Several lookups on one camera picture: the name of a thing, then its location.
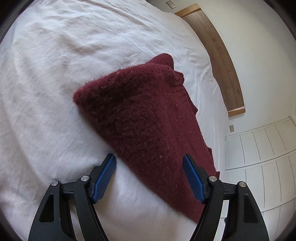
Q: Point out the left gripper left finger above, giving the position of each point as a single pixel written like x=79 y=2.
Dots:
x=53 y=218

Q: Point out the white bed sheet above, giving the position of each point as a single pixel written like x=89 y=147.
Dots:
x=82 y=79

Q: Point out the dark red knit sweater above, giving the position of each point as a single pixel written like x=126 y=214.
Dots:
x=146 y=115

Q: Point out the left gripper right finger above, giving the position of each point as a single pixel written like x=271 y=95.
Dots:
x=244 y=220

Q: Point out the wooden headboard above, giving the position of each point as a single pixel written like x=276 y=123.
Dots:
x=222 y=65

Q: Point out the beige wall switch plate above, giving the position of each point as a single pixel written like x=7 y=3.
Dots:
x=170 y=4

